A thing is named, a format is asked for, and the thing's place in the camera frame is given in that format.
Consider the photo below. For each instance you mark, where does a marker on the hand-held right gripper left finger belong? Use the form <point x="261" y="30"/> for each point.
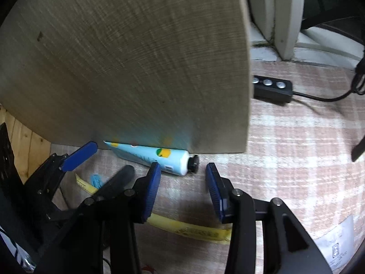
<point x="151" y="191"/>

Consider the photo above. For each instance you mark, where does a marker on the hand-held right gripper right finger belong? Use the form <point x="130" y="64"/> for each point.
<point x="214" y="194"/>

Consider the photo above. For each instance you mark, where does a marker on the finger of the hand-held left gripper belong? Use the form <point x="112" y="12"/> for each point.
<point x="121" y="178"/>
<point x="79" y="155"/>

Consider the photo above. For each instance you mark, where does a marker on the light blue cream tube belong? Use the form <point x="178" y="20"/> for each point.
<point x="148" y="157"/>

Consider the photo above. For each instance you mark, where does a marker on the long yellow sachet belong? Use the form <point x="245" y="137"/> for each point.
<point x="194" y="231"/>

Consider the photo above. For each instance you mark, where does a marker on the grey foil packet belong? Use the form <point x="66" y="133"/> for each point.
<point x="336" y="242"/>

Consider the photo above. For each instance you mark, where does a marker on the plaid cloth covered desktop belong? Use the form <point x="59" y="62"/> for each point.
<point x="285" y="148"/>

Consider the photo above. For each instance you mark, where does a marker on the crumpled blue foil wrapper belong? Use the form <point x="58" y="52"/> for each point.
<point x="96" y="180"/>

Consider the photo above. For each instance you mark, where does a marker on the pine wooden crate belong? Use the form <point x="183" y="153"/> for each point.
<point x="28" y="148"/>

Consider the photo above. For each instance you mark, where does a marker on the beige wooden board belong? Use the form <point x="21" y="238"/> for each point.
<point x="128" y="62"/>

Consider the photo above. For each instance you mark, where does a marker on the black power strip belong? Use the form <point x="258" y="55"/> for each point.
<point x="271" y="90"/>

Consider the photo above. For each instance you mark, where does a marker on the black chair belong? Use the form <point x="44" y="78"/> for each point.
<point x="330" y="8"/>

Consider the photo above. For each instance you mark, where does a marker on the white window frame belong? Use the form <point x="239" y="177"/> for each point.
<point x="285" y="14"/>

